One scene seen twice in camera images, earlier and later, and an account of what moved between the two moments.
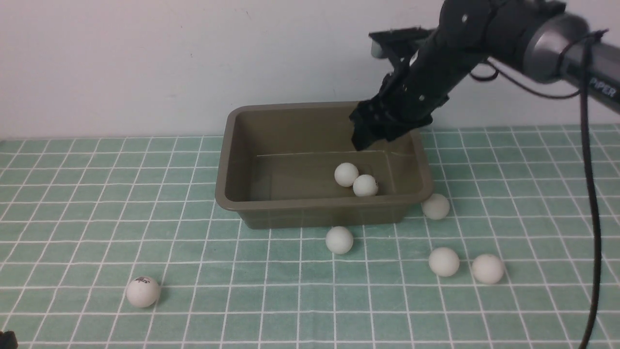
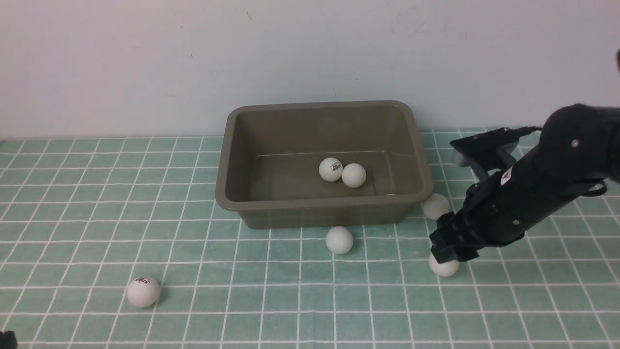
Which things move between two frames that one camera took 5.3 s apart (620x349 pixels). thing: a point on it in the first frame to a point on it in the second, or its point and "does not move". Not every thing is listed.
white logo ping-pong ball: [365, 185] to [331, 169]
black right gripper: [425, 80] to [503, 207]
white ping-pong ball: [345, 174] does not move
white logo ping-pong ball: [143, 292] does not move
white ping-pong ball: [444, 261] does not move
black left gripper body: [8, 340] does not move
